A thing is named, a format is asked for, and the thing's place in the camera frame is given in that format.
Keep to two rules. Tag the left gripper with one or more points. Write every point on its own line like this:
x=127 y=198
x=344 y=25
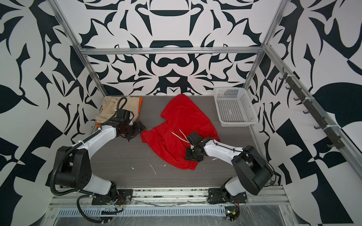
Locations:
x=139 y=128

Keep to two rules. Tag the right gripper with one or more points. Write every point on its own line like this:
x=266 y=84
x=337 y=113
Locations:
x=188 y=155

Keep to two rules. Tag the orange shorts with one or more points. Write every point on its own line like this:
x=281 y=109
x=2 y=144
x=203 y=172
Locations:
x=109 y=107

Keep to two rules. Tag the red shorts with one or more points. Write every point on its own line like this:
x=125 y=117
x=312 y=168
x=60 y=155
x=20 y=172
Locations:
x=169 y=140

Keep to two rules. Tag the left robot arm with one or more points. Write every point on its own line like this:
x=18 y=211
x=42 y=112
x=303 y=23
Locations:
x=72 y=167

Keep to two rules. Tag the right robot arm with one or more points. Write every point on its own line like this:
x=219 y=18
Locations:
x=252 y=170

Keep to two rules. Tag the white laundry basket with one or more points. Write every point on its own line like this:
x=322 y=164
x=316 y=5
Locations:
x=234 y=107

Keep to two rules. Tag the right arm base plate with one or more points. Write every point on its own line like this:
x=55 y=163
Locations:
x=218 y=196

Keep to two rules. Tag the white slotted cable duct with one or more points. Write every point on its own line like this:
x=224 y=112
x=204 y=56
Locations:
x=153 y=211

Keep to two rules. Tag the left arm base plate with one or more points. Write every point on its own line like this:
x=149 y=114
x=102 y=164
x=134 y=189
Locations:
x=120 y=197

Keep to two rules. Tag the aluminium frame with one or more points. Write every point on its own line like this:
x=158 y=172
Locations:
x=191 y=47

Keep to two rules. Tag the wall hook rail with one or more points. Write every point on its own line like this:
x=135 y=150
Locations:
x=314 y=109

